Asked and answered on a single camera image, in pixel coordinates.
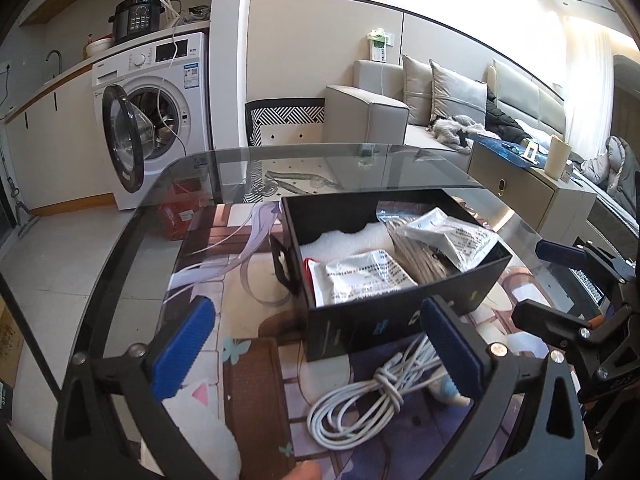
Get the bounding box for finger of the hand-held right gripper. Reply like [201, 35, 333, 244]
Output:
[535, 240, 626, 283]
[511, 299, 603, 352]

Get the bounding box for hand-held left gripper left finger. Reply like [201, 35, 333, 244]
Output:
[52, 295, 218, 480]

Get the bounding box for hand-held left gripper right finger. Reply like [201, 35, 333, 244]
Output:
[420, 295, 588, 480]

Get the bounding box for bag of striped shoelaces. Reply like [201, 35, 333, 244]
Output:
[377, 200, 481, 286]

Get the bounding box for black cardboard box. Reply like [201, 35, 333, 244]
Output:
[270, 189, 513, 362]

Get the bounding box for white printed packet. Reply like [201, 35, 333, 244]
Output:
[405, 207, 498, 271]

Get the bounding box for white cable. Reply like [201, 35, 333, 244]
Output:
[306, 335, 451, 453]

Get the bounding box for bag of cream rope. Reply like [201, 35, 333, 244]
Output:
[305, 249, 418, 308]

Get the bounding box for white foam roll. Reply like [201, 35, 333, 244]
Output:
[300, 222, 396, 266]

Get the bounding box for person's left hand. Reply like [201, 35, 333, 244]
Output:
[286, 461, 322, 480]

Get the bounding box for printed table mat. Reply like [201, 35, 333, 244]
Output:
[140, 200, 601, 480]

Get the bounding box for beige side cabinet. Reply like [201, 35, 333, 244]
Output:
[467, 135, 598, 233]

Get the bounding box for grey down jacket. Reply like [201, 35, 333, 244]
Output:
[570, 135, 640, 211]

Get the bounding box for blue tray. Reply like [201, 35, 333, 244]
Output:
[472, 132, 546, 168]

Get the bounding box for red plastic bag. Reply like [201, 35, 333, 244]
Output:
[160, 177, 211, 241]

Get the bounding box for black jacket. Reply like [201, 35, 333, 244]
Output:
[485, 87, 531, 146]

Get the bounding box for grey furry cloth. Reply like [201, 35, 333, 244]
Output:
[427, 115, 501, 153]

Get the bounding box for grey sofa pillow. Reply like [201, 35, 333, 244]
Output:
[429, 60, 488, 128]
[401, 54, 436, 127]

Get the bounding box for floor mop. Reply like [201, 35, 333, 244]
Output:
[0, 140, 43, 238]

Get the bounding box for beige sofa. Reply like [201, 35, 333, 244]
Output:
[322, 57, 640, 241]

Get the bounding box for white kitchen counter cabinet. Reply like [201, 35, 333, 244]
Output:
[0, 50, 118, 216]

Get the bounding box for black white patterned chair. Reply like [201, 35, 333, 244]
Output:
[244, 99, 326, 147]

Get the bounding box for white washing machine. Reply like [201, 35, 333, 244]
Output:
[91, 31, 213, 211]

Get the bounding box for black pressure cooker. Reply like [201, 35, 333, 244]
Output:
[109, 0, 168, 45]

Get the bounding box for white green wall holder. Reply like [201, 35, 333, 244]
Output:
[366, 27, 390, 62]

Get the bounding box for white hanging power cord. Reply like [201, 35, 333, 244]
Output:
[152, 10, 190, 158]

